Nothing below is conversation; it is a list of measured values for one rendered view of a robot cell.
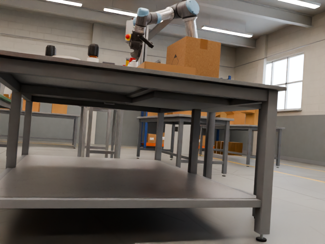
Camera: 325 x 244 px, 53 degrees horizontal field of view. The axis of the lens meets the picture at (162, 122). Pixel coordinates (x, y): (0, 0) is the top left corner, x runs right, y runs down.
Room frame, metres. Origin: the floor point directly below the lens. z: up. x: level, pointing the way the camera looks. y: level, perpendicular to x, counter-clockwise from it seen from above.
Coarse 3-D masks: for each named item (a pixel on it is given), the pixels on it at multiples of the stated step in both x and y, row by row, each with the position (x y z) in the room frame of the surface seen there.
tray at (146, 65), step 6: (138, 66) 1.64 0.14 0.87; (144, 66) 1.52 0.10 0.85; (150, 66) 1.52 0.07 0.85; (156, 66) 1.53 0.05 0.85; (162, 66) 1.54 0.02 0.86; (168, 66) 1.55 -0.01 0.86; (174, 66) 1.56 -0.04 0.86; (180, 66) 1.57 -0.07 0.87; (180, 72) 1.57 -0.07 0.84; (186, 72) 1.58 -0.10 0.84; (192, 72) 1.59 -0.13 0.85
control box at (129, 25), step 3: (129, 21) 2.74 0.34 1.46; (132, 21) 2.74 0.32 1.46; (126, 24) 2.76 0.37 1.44; (129, 24) 2.74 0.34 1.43; (132, 24) 2.73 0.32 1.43; (126, 27) 2.75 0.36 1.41; (129, 27) 2.74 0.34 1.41; (132, 27) 2.73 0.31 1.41; (126, 30) 2.75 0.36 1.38; (129, 30) 2.74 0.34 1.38; (126, 33) 2.75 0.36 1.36; (129, 33) 2.74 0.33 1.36; (126, 39) 2.75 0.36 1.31; (129, 39) 2.74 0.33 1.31; (126, 42) 2.76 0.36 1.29
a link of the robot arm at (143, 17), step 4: (140, 8) 2.10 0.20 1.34; (144, 8) 2.13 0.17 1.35; (140, 12) 2.09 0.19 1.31; (144, 12) 2.09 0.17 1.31; (148, 12) 2.11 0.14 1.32; (136, 16) 2.13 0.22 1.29; (140, 16) 2.10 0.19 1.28; (144, 16) 2.10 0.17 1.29; (148, 16) 2.13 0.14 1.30; (136, 20) 2.13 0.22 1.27; (140, 20) 2.11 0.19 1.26; (144, 20) 2.12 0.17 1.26; (148, 20) 2.14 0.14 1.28; (136, 24) 2.13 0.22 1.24; (140, 24) 2.12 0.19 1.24; (144, 24) 2.13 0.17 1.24
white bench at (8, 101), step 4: (0, 96) 3.22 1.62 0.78; (4, 96) 3.46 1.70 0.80; (0, 100) 3.55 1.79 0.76; (4, 100) 3.71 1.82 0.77; (8, 100) 3.77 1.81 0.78; (0, 104) 3.57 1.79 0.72; (4, 104) 3.85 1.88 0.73; (8, 104) 4.16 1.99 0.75; (8, 108) 4.63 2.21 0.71; (8, 128) 4.63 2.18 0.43; (8, 132) 4.63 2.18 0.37; (0, 144) 4.61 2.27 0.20; (4, 144) 4.62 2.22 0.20
